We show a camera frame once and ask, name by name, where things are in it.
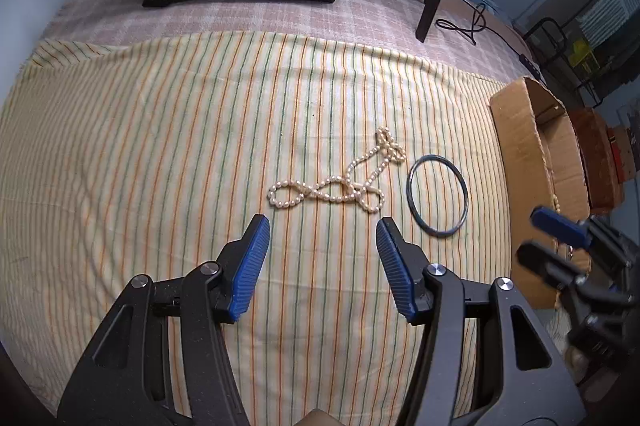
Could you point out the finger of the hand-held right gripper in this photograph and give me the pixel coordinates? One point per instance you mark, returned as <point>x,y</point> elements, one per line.
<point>557,223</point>
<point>545,261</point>

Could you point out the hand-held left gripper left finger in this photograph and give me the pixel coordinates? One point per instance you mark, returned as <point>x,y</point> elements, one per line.
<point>250,266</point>

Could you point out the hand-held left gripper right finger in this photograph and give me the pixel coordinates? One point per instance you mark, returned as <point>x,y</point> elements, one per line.
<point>395,266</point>

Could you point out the cardboard box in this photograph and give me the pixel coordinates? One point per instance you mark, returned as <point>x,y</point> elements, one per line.
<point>520,146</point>

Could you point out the dark bangle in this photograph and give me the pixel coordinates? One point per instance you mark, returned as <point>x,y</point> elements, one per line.
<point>411,205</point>

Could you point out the reddish brown box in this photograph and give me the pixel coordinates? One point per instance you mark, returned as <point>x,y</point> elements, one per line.
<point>597,161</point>

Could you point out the yellow striped cloth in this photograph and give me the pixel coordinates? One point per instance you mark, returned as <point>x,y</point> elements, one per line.
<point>150,156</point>

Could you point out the beige fuzzy cloth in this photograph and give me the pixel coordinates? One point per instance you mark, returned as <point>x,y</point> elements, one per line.
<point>320,418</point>

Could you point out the yellow box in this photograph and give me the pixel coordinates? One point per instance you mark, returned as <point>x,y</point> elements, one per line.
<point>582,54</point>

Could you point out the black clothes rack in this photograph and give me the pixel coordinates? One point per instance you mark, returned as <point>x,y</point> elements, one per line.
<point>550,36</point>

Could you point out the white striped towel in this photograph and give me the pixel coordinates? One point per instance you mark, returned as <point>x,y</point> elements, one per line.
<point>607,11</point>

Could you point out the pink plaid blanket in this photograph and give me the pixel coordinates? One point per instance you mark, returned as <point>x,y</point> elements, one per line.
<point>250,21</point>

